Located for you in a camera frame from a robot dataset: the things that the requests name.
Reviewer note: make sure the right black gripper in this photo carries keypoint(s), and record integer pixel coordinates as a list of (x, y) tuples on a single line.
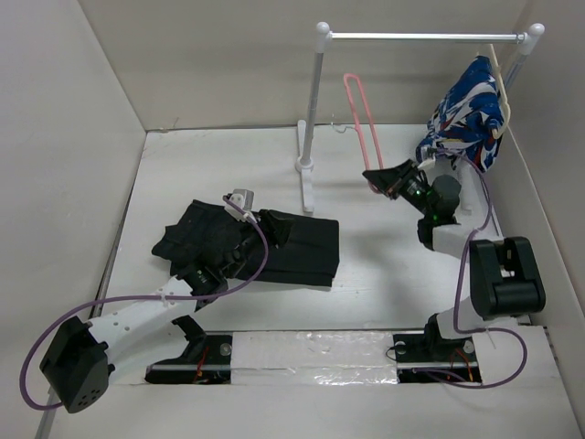
[(388, 179)]

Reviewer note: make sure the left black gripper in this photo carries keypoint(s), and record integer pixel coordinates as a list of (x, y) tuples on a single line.
[(277, 227)]

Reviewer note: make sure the black denim trousers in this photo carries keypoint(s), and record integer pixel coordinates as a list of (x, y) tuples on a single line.
[(296, 249)]

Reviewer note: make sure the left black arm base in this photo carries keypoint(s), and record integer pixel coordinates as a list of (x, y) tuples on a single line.
[(206, 359)]

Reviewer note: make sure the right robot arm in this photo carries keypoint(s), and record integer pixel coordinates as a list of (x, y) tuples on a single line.
[(503, 274)]

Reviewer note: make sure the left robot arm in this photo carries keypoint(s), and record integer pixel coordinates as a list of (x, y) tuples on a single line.
[(85, 356)]

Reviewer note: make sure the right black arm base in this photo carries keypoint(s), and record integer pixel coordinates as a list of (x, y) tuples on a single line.
[(454, 361)]

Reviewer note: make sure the cream plastic hanger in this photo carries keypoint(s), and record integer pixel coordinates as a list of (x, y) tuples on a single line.
[(500, 86)]

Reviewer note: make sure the blue white patterned garment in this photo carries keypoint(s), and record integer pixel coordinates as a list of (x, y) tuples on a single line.
[(463, 121)]

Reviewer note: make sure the white metal clothes rack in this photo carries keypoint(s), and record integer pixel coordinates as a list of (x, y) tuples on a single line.
[(526, 42)]

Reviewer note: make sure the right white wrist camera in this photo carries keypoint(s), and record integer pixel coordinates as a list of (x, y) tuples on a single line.
[(427, 155)]

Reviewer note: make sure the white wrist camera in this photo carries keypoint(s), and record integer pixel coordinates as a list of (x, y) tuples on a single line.
[(238, 204), (427, 155)]

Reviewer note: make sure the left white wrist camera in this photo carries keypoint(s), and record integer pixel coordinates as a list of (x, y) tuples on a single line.
[(238, 204)]

